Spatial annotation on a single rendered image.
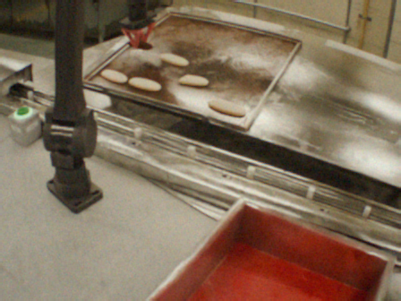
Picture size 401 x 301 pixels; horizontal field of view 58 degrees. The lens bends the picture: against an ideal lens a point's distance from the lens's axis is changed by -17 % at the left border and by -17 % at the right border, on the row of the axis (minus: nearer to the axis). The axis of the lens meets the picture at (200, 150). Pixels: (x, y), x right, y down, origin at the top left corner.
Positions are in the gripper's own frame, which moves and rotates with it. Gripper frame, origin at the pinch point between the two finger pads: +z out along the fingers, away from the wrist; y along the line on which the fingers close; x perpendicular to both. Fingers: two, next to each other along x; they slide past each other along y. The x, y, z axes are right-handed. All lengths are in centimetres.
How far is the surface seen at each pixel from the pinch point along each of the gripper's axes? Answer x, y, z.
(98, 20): -195, -135, 88
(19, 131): -1.5, 46.4, 2.8
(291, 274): 72, 39, 7
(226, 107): 36.7, 8.8, 3.8
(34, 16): -292, -119, 91
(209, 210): 49, 33, 8
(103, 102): 0.1, 17.1, 11.9
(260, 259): 65, 39, 7
